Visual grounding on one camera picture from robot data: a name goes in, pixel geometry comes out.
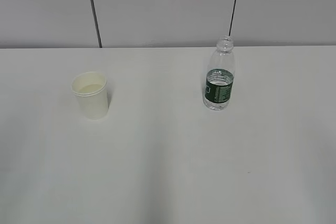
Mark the clear water bottle green label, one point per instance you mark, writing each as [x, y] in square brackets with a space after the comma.
[220, 75]

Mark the white paper cup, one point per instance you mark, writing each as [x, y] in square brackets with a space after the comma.
[90, 91]

